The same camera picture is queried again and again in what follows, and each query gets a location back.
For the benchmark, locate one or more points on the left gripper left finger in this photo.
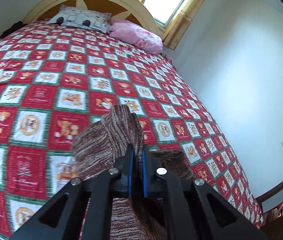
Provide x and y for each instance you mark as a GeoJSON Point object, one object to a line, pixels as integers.
{"type": "Point", "coordinates": [82, 209]}

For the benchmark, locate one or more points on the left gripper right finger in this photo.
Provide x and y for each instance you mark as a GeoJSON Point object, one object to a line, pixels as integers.
{"type": "Point", "coordinates": [192, 208]}

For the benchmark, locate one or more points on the brown knit sweater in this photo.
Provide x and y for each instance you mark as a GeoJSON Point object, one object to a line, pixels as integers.
{"type": "Point", "coordinates": [110, 153]}

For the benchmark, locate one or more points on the red patchwork bedspread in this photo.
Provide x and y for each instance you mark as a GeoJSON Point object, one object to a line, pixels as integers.
{"type": "Point", "coordinates": [55, 81]}

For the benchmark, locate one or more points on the yellow right curtain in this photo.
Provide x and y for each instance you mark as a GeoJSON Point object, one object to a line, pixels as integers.
{"type": "Point", "coordinates": [180, 22]}

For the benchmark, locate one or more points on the pink pillow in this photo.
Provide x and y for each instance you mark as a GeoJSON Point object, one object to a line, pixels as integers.
{"type": "Point", "coordinates": [134, 34]}

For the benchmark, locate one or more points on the black cloth beside bed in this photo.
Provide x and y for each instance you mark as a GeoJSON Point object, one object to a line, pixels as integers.
{"type": "Point", "coordinates": [16, 26]}

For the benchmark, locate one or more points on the grey patterned pillow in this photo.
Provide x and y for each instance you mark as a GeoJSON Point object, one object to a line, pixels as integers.
{"type": "Point", "coordinates": [83, 19]}

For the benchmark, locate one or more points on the cream wooden headboard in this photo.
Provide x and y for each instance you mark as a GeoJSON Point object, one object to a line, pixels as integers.
{"type": "Point", "coordinates": [132, 10]}

